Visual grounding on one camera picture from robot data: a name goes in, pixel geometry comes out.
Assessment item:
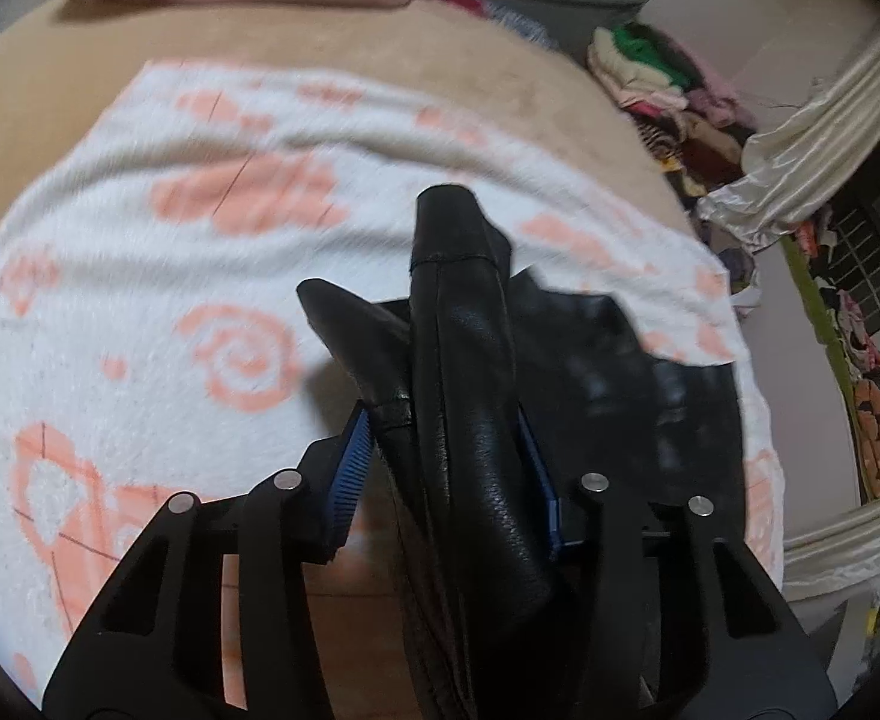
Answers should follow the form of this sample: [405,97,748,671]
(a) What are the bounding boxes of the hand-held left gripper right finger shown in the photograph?
[515,409,840,720]

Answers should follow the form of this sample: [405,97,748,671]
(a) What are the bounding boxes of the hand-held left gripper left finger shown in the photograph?
[41,409,375,720]

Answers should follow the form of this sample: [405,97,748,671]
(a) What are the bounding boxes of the black leather pants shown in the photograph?
[296,184,746,720]

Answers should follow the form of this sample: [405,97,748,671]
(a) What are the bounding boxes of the heap of colourful clothes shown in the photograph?
[792,206,880,500]

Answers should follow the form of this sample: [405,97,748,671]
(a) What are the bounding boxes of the pile of folded clothes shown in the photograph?
[585,21,760,212]

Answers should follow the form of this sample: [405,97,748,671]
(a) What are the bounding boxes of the white blanket with orange print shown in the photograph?
[0,58,786,720]

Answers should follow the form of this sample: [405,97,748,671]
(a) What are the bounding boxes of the green strip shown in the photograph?
[780,231,880,505]

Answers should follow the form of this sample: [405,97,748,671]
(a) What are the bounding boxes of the dark window grille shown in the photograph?
[830,191,880,335]

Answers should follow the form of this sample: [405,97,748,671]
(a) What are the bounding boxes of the cream satin curtain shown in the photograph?
[693,13,880,254]

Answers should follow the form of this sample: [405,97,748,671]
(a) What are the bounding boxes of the tan plush bed cover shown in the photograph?
[0,0,705,301]

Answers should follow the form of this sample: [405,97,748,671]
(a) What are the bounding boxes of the red patterned cloth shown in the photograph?
[421,0,562,52]

